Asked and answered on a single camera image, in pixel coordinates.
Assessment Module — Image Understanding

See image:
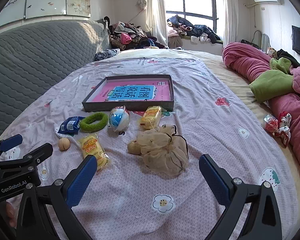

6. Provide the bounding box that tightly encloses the yellow rice cracker packet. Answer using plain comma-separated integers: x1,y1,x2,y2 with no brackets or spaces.
139,106,163,130
77,135,112,174

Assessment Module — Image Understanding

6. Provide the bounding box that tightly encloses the red white printed packet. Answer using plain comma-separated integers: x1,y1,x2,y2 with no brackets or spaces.
274,111,292,147

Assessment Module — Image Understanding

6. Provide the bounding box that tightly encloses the grey quilted headboard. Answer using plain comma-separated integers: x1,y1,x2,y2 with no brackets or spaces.
0,19,110,139

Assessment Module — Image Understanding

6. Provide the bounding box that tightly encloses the dark blue clothes pile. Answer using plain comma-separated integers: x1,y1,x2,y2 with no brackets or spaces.
167,15,222,48

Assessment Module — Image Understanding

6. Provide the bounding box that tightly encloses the black bag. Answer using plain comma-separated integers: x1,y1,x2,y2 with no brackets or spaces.
241,39,260,48

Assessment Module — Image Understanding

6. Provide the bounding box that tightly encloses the pink printed bedsheet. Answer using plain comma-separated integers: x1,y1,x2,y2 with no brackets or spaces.
0,54,298,240

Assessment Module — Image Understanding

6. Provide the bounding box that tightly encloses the blue snack packet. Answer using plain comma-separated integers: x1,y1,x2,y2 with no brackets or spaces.
57,116,86,135

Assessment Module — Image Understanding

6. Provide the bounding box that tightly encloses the blue white toy egg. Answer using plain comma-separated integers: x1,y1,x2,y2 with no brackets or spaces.
109,106,130,132

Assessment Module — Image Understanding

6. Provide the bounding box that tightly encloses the dark grey shallow box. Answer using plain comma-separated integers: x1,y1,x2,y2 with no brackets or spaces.
82,74,175,112

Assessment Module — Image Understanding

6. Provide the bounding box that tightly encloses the person's left hand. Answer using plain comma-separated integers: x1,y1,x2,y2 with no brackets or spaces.
5,201,17,228

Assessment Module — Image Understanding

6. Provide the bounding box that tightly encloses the tan walnut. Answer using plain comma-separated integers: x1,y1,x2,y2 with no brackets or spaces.
127,140,142,155
58,137,71,151

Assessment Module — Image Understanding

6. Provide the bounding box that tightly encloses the red clear candy packet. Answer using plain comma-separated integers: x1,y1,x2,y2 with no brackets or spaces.
263,114,279,133

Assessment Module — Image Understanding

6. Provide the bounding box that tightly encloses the pale oval panel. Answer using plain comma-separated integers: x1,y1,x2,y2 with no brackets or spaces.
251,30,271,52

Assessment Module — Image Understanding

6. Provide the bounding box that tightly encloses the green fleece cloth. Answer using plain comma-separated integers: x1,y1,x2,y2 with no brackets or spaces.
249,57,300,103

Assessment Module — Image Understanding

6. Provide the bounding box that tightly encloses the mixed clothes pile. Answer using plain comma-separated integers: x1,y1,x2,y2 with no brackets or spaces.
104,16,169,50

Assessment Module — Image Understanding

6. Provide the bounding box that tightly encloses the pink blanket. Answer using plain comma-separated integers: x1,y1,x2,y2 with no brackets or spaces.
222,42,300,170

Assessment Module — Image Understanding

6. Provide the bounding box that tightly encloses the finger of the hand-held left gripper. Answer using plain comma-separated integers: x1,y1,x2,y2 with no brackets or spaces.
0,134,23,153
0,143,53,174

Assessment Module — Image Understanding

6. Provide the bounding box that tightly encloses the dark cloth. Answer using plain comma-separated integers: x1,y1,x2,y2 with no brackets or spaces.
276,49,300,68

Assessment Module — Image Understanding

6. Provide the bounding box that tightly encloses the blue knitted cloth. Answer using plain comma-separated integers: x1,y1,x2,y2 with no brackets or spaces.
94,49,121,62

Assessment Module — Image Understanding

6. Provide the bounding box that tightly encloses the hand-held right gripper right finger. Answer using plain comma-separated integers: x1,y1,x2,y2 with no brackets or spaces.
199,154,283,240

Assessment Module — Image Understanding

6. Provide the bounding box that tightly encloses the green hair scrunchie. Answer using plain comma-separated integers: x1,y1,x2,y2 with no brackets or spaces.
79,112,109,133

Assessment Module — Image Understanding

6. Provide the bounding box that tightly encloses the air conditioner cable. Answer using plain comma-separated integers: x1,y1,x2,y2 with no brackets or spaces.
244,2,258,29

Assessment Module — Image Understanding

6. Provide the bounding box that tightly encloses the dark framed window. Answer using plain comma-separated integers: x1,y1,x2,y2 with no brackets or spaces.
162,0,219,34

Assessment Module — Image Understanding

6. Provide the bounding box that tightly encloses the beige mesh pouch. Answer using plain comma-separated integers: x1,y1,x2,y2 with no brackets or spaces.
136,124,190,176

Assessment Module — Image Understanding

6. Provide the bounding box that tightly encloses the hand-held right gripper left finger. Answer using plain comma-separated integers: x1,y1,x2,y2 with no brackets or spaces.
16,154,98,240

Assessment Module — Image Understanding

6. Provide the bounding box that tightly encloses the white curtain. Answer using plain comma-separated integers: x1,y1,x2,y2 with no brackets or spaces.
137,0,169,48
220,0,238,47

